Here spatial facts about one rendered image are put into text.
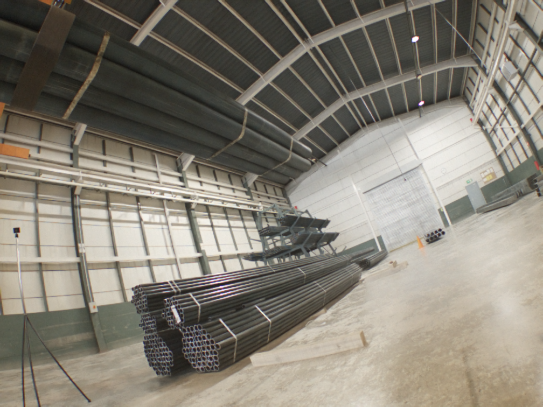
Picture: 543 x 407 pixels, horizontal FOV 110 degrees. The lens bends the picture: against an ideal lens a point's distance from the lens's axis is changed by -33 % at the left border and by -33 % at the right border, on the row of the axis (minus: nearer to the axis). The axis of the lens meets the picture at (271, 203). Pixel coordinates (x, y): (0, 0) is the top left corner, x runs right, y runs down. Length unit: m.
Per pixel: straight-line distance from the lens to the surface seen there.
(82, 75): 1.58
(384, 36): 15.12
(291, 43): 13.33
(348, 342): 2.13
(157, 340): 3.18
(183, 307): 2.65
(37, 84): 1.63
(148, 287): 3.07
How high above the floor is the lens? 0.63
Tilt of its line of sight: 16 degrees up
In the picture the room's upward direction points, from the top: 19 degrees counter-clockwise
